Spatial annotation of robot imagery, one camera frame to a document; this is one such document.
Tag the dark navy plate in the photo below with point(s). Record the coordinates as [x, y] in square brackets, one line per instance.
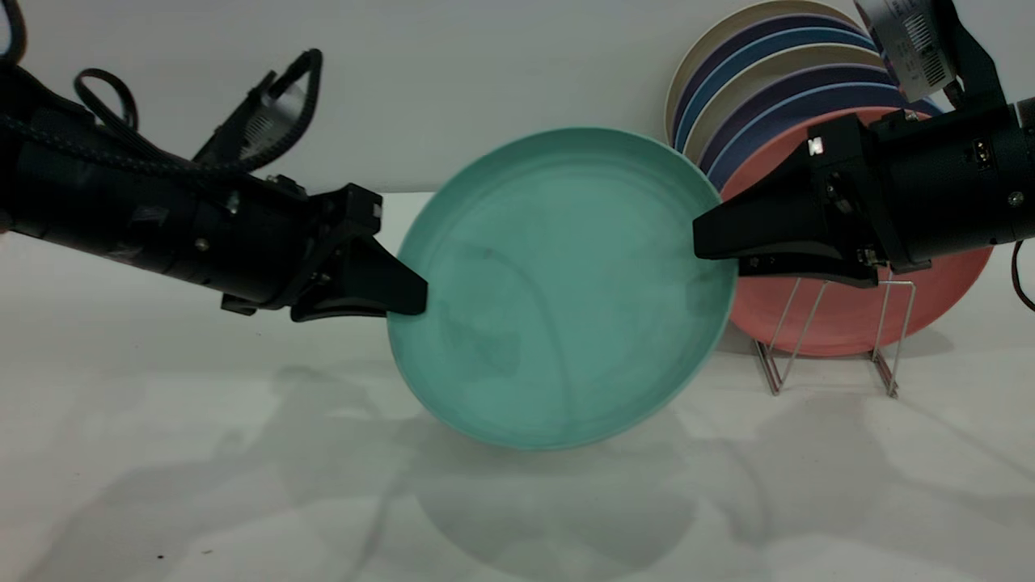
[722, 48]

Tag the dark purple plate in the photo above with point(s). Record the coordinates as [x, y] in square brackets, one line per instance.
[760, 101]

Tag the beige round plate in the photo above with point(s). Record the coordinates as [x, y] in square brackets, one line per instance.
[702, 44]
[732, 97]

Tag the green round plate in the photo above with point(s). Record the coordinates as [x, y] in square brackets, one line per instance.
[566, 291]

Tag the pink round plate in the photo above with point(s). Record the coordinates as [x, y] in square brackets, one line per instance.
[808, 319]

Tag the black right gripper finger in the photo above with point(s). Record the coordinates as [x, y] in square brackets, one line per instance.
[776, 218]
[825, 267]

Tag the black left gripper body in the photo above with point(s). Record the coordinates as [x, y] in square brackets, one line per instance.
[275, 242]

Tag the teal blue plate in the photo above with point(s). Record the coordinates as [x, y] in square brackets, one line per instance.
[732, 61]

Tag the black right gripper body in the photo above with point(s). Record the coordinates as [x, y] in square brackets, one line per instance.
[946, 186]

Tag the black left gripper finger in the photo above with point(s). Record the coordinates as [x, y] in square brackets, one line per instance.
[340, 311]
[384, 283]

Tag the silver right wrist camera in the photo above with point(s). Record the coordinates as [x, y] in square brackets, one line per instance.
[922, 44]

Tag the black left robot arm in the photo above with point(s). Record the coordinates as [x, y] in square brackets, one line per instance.
[73, 202]

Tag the blue plate light rim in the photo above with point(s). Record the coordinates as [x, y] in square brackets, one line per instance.
[776, 121]

